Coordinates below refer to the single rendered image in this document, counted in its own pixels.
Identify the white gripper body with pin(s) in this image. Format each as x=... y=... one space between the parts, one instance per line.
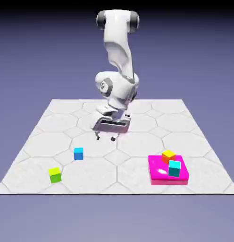
x=111 y=126

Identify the small blue cube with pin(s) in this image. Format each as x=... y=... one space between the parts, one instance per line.
x=78 y=153

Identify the small green cube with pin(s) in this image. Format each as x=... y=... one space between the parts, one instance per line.
x=55 y=175

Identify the large pink box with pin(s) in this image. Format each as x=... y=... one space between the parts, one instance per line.
x=158 y=170

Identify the small teal cube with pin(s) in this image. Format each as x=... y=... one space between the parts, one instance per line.
x=174 y=168

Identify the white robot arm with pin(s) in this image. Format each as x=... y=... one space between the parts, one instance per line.
x=118 y=56

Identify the small orange cube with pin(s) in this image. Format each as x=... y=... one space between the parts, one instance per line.
x=167 y=156

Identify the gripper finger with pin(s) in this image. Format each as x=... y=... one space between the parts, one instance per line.
x=97 y=135
x=113 y=138

